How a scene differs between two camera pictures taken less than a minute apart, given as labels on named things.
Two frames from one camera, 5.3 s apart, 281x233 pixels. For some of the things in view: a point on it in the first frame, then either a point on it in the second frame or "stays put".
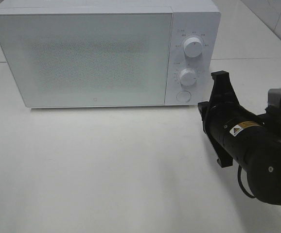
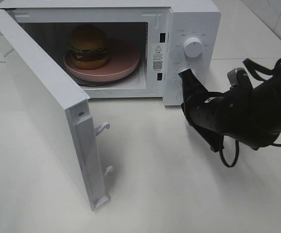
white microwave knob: x=193 y=47 stays put
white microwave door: x=86 y=59 to x=61 y=108
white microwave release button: x=184 y=96 stays put
